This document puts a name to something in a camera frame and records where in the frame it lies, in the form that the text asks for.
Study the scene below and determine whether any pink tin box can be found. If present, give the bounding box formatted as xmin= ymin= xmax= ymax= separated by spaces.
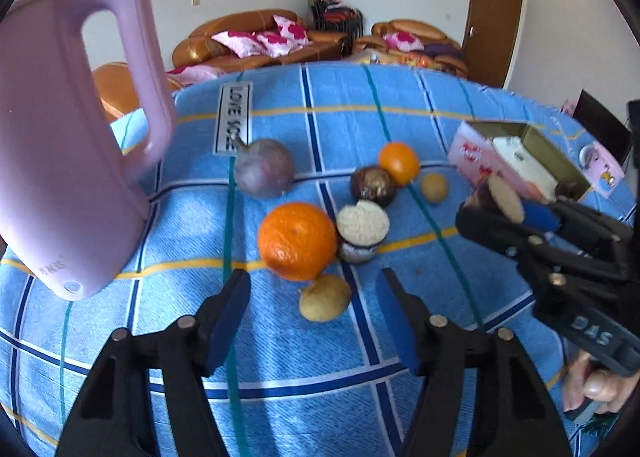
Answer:
xmin=447 ymin=120 xmax=591 ymax=203

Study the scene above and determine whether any stack of dark chairs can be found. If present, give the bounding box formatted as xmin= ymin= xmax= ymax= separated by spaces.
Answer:
xmin=312 ymin=2 xmax=363 ymax=40

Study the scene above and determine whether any halved mangosteen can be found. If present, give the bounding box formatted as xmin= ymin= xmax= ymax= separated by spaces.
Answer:
xmin=336 ymin=200 xmax=391 ymax=265
xmin=462 ymin=173 xmax=526 ymax=224

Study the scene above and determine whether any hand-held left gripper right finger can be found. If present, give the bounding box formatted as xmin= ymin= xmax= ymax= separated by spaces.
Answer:
xmin=376 ymin=267 xmax=573 ymax=457

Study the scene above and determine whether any purple cloth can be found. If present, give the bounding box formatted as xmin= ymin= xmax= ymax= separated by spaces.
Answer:
xmin=425 ymin=41 xmax=463 ymax=58

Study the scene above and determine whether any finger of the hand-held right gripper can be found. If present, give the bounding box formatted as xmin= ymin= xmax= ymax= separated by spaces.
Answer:
xmin=456 ymin=205 xmax=627 ymax=284
xmin=522 ymin=197 xmax=636 ymax=258

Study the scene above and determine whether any black television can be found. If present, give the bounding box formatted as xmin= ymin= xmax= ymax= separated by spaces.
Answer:
xmin=572 ymin=90 xmax=633 ymax=163

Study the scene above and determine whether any purple passion fruit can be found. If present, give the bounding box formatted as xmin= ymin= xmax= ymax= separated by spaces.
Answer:
xmin=231 ymin=134 xmax=296 ymax=200

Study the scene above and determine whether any pink white pillow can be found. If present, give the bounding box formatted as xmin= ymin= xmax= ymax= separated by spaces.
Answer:
xmin=384 ymin=31 xmax=422 ymax=52
xmin=274 ymin=16 xmax=310 ymax=44
xmin=211 ymin=30 xmax=261 ymax=58
xmin=255 ymin=31 xmax=296 ymax=57

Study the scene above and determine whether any person's right hand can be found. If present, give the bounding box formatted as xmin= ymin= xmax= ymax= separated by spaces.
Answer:
xmin=562 ymin=353 xmax=626 ymax=414

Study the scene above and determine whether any brown wooden door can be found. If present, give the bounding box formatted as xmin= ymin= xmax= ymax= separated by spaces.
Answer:
xmin=461 ymin=0 xmax=523 ymax=88

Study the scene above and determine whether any pink electric kettle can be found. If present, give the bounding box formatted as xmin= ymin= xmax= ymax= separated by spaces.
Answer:
xmin=0 ymin=0 xmax=176 ymax=302

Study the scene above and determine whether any orange leather armchair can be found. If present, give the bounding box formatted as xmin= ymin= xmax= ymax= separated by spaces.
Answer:
xmin=370 ymin=20 xmax=470 ymax=78
xmin=92 ymin=62 xmax=183 ymax=123

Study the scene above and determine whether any long orange leather sofa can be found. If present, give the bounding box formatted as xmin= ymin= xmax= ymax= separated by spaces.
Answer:
xmin=172 ymin=8 xmax=351 ymax=70

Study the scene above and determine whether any small orange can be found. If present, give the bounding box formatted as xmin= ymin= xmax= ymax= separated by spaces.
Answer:
xmin=377 ymin=142 xmax=421 ymax=187

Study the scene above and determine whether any small yellow-brown fruit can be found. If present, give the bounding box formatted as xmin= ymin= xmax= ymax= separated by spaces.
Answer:
xmin=299 ymin=274 xmax=352 ymax=323
xmin=419 ymin=172 xmax=450 ymax=204

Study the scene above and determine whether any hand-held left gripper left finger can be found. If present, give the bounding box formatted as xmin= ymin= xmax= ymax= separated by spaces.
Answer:
xmin=59 ymin=268 xmax=252 ymax=457

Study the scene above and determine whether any pink cartoon box lid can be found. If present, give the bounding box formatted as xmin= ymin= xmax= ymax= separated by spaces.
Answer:
xmin=572 ymin=140 xmax=627 ymax=199

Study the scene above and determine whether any blue checked tablecloth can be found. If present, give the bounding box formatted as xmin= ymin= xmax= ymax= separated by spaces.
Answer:
xmin=0 ymin=62 xmax=640 ymax=457

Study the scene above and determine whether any large orange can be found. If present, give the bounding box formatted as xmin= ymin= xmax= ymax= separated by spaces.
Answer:
xmin=257 ymin=202 xmax=338 ymax=283

